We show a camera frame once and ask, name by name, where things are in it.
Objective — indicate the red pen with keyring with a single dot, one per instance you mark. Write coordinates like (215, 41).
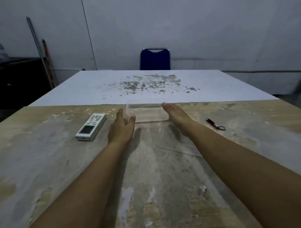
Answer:
(211, 121)

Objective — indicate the clear plastic container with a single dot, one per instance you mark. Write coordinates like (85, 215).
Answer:
(148, 112)

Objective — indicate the blue chair with metal frame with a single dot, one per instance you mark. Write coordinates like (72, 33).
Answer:
(155, 61)

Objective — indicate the person's right hand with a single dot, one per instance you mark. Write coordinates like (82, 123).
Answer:
(180, 118)

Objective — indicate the transparent plastic lid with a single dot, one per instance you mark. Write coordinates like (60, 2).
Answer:
(174, 141)

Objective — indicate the horizontal wall pipe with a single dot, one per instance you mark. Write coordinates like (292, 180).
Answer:
(258, 71)

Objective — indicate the person's left hand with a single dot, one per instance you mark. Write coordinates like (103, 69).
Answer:
(121, 131)

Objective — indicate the person's left forearm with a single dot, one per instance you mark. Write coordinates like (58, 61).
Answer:
(94, 183)

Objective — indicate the white remote control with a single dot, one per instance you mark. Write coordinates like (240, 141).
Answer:
(90, 126)

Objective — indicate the long grey metal pole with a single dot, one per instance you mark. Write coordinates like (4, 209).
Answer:
(38, 49)

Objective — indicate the black cabinet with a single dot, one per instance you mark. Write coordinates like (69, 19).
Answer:
(21, 82)

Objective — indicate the person's right forearm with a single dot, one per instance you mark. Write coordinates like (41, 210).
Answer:
(247, 173)

